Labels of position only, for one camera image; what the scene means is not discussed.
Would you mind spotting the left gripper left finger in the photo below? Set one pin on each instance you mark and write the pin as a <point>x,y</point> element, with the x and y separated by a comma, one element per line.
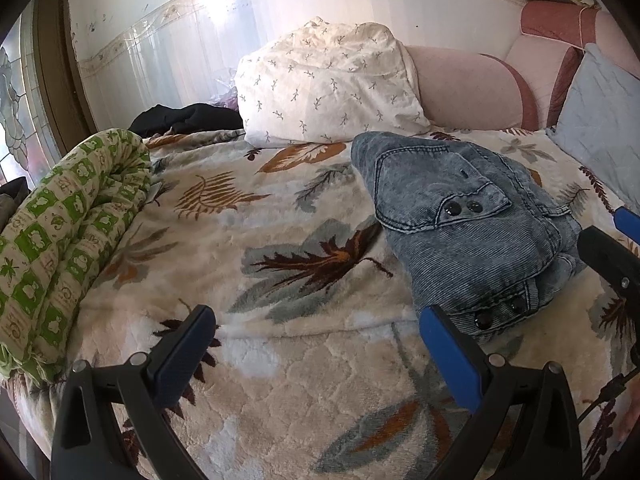
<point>87,441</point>

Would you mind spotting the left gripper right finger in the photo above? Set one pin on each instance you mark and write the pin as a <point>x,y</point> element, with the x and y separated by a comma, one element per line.
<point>545,442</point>

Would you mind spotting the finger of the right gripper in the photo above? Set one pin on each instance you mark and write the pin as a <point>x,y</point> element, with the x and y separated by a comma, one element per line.
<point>615,263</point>
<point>628,223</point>

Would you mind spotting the blue denim pants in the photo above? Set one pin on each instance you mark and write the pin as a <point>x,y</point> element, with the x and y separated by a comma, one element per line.
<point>476,234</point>

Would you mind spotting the light blue pillow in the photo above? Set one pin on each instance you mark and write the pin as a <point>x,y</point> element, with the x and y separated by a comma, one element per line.
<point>599,124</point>

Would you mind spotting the pink padded headboard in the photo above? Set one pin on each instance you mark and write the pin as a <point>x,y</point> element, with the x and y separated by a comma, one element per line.
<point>552,42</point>

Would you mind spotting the green white rolled quilt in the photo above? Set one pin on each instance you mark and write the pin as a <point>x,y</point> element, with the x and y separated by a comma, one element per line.
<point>59,240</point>

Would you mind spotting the pink bolster cushion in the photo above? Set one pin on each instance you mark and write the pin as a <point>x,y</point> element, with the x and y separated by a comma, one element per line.
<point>474,91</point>

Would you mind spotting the dark grey garment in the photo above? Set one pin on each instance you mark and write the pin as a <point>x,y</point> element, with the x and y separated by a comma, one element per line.
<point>12,194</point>

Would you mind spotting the stained glass window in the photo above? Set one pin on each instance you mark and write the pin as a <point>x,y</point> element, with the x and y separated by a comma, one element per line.
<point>28,148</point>

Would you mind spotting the white patterned pillow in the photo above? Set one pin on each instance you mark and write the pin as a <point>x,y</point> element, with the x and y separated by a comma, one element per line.
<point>327,83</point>

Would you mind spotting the black garment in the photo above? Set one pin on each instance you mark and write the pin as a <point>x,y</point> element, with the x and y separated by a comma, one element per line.
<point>194,118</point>

